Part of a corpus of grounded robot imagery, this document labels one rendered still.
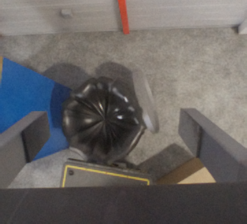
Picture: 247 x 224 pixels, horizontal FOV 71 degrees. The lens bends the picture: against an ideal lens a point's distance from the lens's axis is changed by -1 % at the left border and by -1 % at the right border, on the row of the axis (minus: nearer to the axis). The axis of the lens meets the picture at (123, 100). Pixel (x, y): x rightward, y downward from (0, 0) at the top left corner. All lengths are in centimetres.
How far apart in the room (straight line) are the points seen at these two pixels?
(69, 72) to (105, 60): 39
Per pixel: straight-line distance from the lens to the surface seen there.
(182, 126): 16
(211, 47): 195
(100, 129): 119
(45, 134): 17
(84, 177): 148
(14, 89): 110
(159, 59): 180
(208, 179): 152
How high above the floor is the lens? 168
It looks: 81 degrees down
